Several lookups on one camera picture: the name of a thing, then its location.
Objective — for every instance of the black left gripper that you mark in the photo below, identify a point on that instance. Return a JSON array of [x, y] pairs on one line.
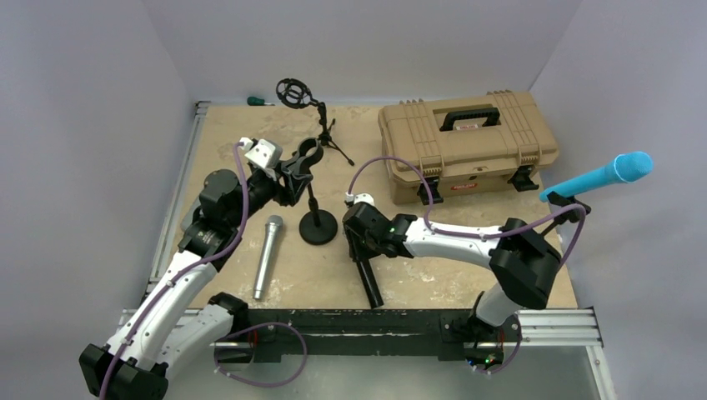
[[287, 194]]

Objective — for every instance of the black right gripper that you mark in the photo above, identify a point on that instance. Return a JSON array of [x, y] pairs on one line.
[[358, 251]]

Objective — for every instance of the black microphone with mesh head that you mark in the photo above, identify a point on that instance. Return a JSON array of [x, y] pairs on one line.
[[370, 285]]

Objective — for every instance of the silver mesh head microphone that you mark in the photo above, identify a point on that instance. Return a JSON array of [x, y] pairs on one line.
[[273, 227]]

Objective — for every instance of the black round base mic stand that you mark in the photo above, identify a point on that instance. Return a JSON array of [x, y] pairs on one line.
[[317, 226]]

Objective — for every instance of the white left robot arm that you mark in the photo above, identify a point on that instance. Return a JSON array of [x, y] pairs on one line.
[[151, 349]]

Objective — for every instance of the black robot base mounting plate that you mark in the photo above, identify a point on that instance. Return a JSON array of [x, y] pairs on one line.
[[267, 335]]

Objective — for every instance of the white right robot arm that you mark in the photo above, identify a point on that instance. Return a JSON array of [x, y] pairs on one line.
[[523, 263]]

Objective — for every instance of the black right side mic stand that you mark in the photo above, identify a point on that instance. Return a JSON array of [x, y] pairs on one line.
[[572, 216]]

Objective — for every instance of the blue foam covered microphone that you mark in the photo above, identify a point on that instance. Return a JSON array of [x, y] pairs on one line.
[[624, 168]]

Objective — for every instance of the tan plastic tool case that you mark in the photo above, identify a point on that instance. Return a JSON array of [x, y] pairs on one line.
[[447, 148]]

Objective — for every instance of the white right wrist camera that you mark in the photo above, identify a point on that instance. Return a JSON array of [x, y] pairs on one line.
[[352, 199]]

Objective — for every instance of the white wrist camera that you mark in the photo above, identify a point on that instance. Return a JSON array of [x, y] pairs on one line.
[[262, 155], [352, 199]]

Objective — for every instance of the red handled adjustable wrench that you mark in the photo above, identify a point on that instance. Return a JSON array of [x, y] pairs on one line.
[[413, 246]]

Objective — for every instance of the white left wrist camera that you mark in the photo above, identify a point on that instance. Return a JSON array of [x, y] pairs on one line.
[[262, 155]]

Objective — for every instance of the green handled screwdriver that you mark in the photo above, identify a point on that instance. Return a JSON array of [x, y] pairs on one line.
[[254, 101]]

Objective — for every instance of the aluminium table frame rails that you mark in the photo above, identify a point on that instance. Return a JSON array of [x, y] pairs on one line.
[[172, 219]]

